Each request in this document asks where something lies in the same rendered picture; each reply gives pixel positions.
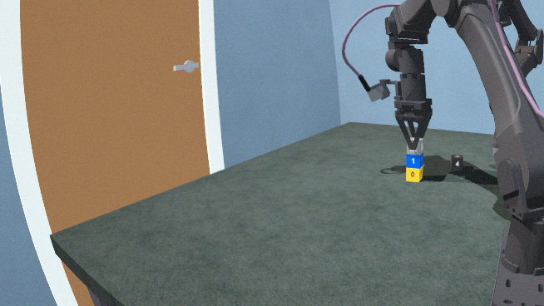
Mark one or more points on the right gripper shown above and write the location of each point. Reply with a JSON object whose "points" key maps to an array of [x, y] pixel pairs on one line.
{"points": [[504, 15]]}

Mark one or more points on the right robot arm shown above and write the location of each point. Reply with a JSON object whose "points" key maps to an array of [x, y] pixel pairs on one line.
{"points": [[528, 56]]}

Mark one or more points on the blue block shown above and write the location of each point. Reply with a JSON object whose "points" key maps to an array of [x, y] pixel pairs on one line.
{"points": [[414, 161]]}

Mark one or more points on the yellow block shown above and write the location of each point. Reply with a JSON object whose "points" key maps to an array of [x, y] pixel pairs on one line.
{"points": [[414, 175]]}

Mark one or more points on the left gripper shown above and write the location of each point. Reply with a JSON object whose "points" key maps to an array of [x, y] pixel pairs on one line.
{"points": [[410, 91]]}

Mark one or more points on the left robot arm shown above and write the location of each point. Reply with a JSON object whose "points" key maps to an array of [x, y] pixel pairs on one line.
{"points": [[520, 131]]}

